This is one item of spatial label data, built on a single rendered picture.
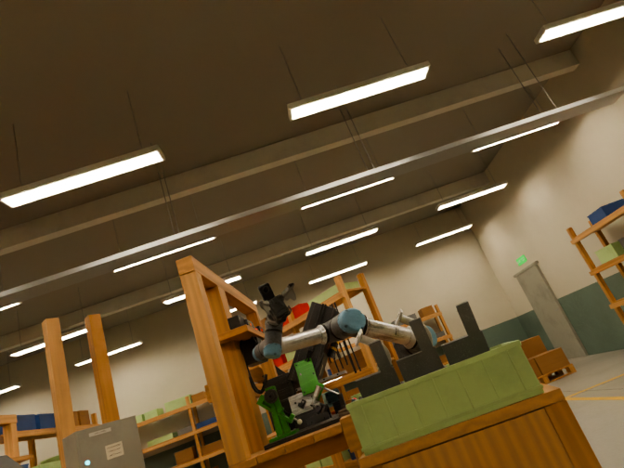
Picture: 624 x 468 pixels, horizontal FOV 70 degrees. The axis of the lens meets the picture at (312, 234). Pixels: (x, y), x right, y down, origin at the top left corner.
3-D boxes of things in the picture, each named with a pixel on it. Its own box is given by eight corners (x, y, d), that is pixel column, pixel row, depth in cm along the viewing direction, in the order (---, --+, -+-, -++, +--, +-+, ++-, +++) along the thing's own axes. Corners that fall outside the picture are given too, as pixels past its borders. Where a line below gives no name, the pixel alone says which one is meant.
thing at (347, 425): (373, 419, 342) (366, 399, 347) (380, 442, 201) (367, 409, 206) (357, 425, 342) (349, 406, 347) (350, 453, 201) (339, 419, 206)
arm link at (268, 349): (274, 362, 193) (276, 337, 199) (284, 356, 185) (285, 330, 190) (257, 359, 191) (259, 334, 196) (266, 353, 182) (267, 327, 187)
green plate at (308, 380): (322, 392, 277) (312, 361, 289) (320, 389, 270) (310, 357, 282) (305, 399, 276) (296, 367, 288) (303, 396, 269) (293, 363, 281)
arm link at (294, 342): (334, 320, 229) (247, 344, 203) (344, 314, 220) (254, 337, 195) (343, 342, 225) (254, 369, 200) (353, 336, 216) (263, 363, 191)
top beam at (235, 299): (258, 313, 379) (254, 303, 382) (194, 269, 238) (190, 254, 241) (248, 317, 379) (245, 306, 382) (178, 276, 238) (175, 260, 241)
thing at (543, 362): (549, 376, 831) (528, 338, 857) (577, 371, 759) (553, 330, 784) (495, 398, 804) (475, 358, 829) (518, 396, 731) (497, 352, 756)
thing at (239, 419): (294, 430, 346) (258, 313, 379) (246, 460, 206) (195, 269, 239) (284, 434, 346) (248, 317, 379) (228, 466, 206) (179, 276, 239)
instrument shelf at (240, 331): (277, 344, 339) (276, 339, 341) (248, 331, 255) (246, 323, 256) (246, 356, 339) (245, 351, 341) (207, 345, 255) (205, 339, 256)
